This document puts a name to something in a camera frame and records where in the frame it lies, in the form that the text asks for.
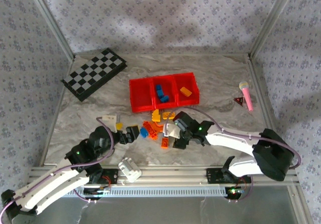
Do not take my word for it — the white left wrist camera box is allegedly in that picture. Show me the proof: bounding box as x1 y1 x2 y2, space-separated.
100 115 118 131

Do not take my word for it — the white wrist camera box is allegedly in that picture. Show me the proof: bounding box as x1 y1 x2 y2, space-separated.
163 123 182 139
100 115 118 131

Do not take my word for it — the red three-compartment plastic bin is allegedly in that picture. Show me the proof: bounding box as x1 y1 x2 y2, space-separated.
129 72 201 114

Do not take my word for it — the orange arch lego piece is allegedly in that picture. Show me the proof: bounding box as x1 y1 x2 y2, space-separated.
153 121 165 134

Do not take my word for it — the aluminium mounting rail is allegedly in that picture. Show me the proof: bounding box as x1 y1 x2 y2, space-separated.
28 165 300 187

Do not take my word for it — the yellow stair-shaped lego piece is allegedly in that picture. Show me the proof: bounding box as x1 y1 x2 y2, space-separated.
151 109 163 123

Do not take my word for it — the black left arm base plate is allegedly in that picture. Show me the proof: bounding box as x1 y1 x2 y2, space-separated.
89 168 119 186

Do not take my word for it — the pink toy microphone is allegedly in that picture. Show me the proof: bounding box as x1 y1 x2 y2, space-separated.
238 81 254 113

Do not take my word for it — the aluminium frame post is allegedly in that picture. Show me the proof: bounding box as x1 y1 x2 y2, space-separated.
249 0 300 58
25 0 76 60

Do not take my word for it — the white ribbed plastic block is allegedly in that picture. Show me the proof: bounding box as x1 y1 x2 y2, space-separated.
117 157 142 183

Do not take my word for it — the long orange lego brick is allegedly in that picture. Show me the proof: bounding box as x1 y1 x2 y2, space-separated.
142 120 159 141

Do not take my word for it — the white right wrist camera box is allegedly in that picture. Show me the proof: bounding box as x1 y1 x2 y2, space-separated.
163 123 182 139

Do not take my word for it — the black and grey chessboard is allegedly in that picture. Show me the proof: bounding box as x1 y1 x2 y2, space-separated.
61 47 127 103

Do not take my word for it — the aluminium table side rail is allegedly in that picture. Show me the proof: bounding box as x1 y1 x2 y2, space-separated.
247 54 285 166
39 57 76 166

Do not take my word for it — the white slotted cable duct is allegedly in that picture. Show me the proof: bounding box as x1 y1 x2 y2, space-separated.
75 186 230 197

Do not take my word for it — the yellow lego brick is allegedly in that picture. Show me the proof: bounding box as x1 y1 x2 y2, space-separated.
179 86 193 97

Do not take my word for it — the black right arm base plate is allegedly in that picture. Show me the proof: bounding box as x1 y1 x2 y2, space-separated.
206 168 251 184

